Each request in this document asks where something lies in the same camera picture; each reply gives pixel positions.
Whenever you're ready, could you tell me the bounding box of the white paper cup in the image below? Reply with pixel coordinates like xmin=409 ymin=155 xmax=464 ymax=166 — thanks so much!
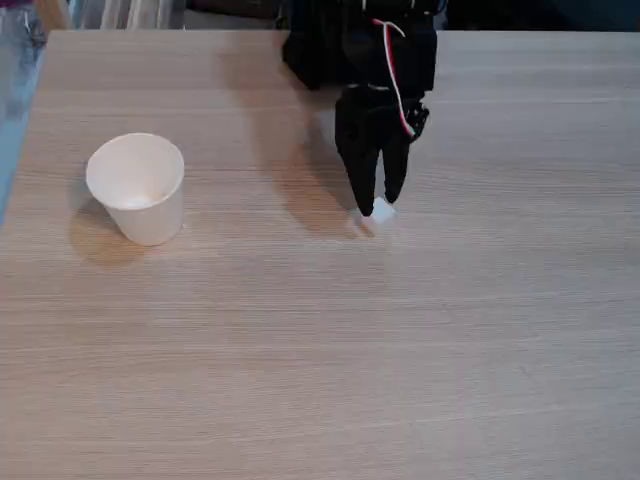
xmin=84 ymin=131 xmax=186 ymax=247

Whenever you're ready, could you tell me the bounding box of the pale curtain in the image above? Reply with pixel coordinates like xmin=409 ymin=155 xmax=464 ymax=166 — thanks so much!
xmin=69 ymin=0 xmax=187 ymax=30

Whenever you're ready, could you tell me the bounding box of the white red servo cable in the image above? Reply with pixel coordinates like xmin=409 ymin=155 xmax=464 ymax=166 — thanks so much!
xmin=372 ymin=18 xmax=417 ymax=139

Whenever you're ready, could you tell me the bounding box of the person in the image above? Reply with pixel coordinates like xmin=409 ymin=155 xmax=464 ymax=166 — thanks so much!
xmin=0 ymin=0 xmax=71 ymax=121

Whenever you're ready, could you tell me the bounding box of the white cube block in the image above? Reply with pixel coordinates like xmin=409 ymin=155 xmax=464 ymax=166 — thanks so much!
xmin=354 ymin=196 xmax=399 ymax=236

